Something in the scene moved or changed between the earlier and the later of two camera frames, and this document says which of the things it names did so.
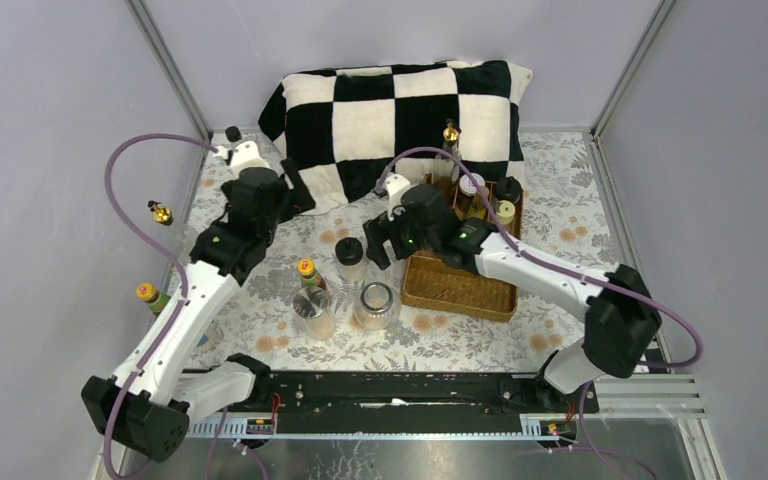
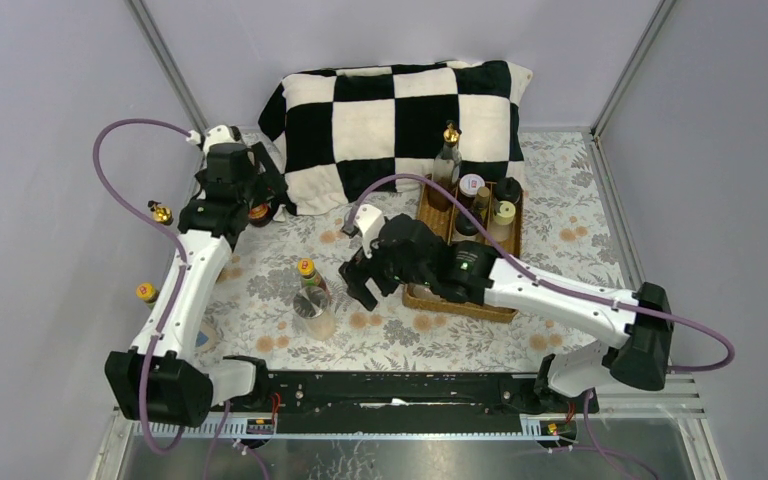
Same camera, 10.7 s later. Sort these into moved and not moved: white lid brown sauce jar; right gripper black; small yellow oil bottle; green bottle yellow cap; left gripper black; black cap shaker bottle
Moved: right gripper black; left gripper black
Not moved: green bottle yellow cap; black cap shaker bottle; small yellow oil bottle; white lid brown sauce jar
